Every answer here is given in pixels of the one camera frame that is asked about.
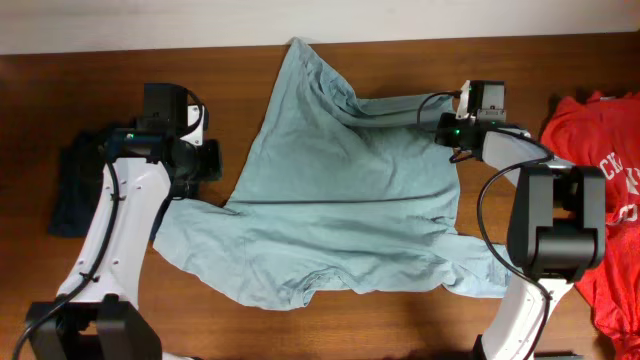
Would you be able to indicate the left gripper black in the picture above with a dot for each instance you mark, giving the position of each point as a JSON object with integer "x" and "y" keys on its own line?
{"x": 213, "y": 168}

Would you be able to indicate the light blue grey t-shirt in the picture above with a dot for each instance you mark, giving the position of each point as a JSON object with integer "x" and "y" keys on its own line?
{"x": 337, "y": 193}

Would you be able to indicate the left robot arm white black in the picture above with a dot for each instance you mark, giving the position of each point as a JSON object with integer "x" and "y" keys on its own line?
{"x": 95, "y": 314}

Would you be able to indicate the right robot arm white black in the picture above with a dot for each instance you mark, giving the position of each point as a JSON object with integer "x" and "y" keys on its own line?
{"x": 556, "y": 230}

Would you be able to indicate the folded dark navy garment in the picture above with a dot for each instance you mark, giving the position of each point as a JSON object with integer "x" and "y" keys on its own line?
{"x": 81, "y": 173}

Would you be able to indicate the red t-shirt white print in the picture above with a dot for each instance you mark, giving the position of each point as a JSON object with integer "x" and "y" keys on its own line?
{"x": 604, "y": 133}

